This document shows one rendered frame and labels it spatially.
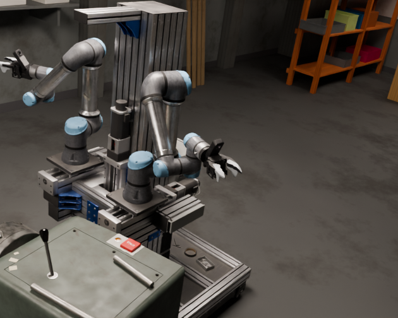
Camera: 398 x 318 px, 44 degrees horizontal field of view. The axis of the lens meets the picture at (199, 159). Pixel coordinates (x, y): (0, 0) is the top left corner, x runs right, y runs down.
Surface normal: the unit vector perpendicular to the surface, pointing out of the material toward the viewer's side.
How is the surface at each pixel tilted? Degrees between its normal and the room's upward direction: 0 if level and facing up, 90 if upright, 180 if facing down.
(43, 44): 90
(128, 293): 0
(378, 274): 0
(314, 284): 0
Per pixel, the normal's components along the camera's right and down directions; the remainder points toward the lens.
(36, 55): 0.76, 0.37
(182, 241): 0.13, -0.89
